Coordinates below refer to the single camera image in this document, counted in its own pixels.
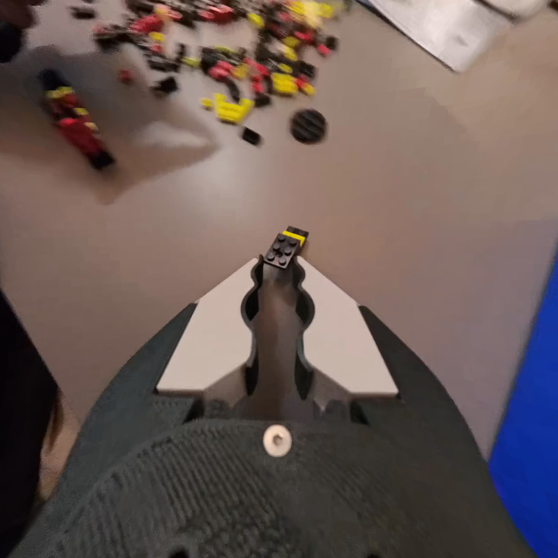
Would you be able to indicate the pile of lego pieces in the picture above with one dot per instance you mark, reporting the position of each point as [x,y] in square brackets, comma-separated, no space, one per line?
[283,83]

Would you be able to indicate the small black lego tile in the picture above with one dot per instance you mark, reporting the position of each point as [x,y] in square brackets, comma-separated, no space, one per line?
[251,136]

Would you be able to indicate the person's black knit sweater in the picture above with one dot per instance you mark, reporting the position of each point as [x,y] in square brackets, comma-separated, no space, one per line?
[22,414]

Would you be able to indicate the yellow wedge lego plate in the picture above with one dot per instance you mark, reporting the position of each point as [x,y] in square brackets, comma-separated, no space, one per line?
[231,109]

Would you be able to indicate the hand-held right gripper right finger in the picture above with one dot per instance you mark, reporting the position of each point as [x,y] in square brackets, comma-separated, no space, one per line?
[340,331]

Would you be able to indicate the lego instruction booklet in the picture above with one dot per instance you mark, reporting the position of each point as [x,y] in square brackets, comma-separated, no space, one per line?
[440,26]

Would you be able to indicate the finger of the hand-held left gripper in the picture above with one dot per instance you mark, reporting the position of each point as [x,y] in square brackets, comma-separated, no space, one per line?
[174,136]

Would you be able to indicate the black round lego plate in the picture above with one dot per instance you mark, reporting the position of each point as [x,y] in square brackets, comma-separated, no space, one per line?
[308,126]

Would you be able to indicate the blue plastic bin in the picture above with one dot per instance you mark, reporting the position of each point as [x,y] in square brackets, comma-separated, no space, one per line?
[532,414]

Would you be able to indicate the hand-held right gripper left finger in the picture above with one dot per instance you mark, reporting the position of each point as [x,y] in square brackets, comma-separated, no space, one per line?
[218,331]

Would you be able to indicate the small black yellow lego assembly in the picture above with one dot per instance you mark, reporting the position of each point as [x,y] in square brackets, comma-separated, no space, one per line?
[281,250]

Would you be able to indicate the red black lego model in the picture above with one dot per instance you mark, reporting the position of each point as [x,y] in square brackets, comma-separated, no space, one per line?
[76,126]

